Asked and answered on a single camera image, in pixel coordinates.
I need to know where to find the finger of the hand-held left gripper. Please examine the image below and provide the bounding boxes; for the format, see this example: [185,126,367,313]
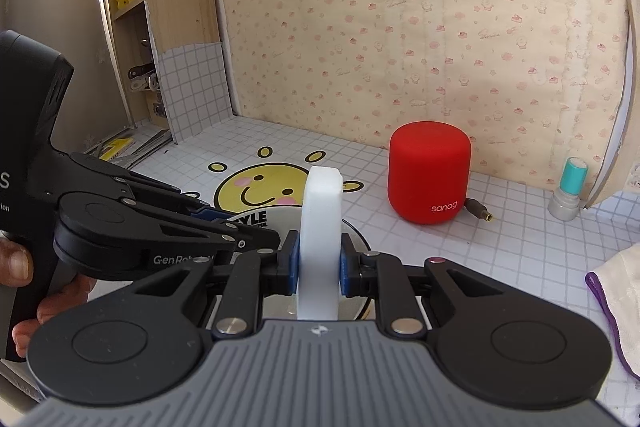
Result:
[122,199,282,254]
[69,152,228,224]

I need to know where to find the white cloth purple edge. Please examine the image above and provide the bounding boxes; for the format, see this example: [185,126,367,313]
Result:
[584,243,640,381]

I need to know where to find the metal clamp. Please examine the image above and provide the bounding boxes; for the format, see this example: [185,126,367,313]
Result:
[127,61,161,94]

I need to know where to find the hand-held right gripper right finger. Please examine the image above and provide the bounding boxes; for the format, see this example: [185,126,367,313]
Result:
[340,231,507,340]

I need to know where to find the wooden shelf unit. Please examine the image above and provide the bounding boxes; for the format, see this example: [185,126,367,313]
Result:
[104,0,239,144]

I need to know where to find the sun print table mat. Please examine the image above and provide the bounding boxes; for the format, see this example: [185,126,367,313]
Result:
[84,114,640,408]

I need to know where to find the white sponge block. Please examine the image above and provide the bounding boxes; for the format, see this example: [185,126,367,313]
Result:
[297,165,346,322]

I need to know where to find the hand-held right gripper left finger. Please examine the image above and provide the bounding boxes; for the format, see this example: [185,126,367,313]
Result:
[121,230,301,341]

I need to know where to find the person's left hand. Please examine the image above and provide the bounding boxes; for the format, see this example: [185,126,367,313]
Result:
[0,237,99,359]

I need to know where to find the wooden box metal latch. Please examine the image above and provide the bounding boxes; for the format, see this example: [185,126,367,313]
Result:
[148,97,172,128]

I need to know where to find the red cylindrical speaker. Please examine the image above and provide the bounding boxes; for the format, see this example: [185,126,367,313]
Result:
[387,121,473,227]

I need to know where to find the metal folding stand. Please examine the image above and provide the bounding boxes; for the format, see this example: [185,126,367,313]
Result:
[84,127,174,169]

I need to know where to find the yellow booklet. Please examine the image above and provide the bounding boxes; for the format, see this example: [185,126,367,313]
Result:
[97,137,134,168]

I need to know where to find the yellow ceramic bowl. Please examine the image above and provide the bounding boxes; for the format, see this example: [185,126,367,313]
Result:
[219,201,374,324]

